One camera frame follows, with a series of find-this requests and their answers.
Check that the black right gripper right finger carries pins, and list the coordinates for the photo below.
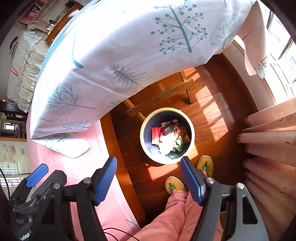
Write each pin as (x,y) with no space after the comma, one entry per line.
(243,221)

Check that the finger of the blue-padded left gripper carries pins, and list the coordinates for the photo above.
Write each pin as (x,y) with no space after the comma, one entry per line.
(36,176)

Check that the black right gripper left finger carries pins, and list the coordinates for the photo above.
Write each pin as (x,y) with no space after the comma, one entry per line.
(88,194)

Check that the green wrapper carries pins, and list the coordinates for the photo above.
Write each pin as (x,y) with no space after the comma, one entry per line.
(179,144)

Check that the white paper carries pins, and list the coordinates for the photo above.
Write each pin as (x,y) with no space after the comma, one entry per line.
(167,143)

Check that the red gold snack bag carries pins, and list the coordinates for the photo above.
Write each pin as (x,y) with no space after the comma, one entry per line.
(181,131)

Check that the small black packet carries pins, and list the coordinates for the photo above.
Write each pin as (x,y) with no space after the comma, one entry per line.
(167,128)

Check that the round trash bin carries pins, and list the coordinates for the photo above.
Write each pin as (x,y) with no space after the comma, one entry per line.
(155,119)

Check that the right yellow slipper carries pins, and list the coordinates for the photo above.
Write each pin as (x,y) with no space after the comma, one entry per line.
(205,164)

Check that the pink trouser legs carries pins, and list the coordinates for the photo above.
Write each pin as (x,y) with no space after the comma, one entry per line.
(177,222)

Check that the pink curtain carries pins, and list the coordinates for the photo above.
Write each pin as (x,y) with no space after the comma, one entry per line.
(270,177)

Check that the white ruffled cover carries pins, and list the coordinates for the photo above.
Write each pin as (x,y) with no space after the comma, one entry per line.
(27,55)

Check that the wooden dresser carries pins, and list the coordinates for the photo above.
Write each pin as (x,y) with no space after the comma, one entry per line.
(62,22)

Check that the tree-patterned tablecloth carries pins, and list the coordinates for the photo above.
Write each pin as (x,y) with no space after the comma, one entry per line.
(111,50)

